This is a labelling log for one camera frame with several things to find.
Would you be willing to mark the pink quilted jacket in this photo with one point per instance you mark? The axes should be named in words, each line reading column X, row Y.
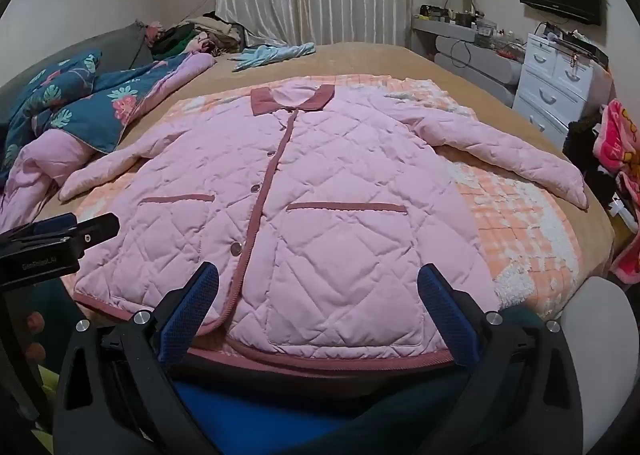
column 325, row 185

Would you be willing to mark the person's blue clothing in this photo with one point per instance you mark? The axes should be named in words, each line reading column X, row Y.
column 260, row 410

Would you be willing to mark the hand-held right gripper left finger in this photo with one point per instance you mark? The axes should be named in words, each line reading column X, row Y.
column 187, row 320

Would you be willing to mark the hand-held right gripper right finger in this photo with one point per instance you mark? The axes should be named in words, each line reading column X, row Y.
column 447, row 320

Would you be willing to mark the person's left hand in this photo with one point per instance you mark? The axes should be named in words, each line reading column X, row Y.
column 34, row 321

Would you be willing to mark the grey dressing desk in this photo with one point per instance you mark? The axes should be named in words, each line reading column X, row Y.
column 480, row 62

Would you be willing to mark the grey pillow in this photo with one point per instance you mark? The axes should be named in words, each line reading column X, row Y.
column 115, row 45

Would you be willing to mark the orange checked blanket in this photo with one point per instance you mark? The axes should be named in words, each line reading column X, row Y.
column 515, row 215

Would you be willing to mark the light blue garment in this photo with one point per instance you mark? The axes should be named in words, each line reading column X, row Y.
column 270, row 55

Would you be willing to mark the dark cloth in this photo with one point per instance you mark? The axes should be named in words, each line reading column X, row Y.
column 582, row 145

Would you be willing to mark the bed with tan sheet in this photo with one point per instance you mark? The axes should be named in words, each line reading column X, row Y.
column 380, row 60

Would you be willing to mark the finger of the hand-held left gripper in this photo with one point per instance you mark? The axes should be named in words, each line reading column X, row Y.
column 45, row 226
column 97, row 226

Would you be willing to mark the white drawer cabinet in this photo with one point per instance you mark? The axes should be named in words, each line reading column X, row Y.
column 550, row 85

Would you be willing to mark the pink printed blanket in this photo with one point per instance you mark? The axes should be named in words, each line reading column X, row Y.
column 617, row 140

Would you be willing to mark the blue floral duvet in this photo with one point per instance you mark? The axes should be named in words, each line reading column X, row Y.
column 115, row 110

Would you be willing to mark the pile of clothes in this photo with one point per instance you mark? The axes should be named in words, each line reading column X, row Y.
column 220, row 35

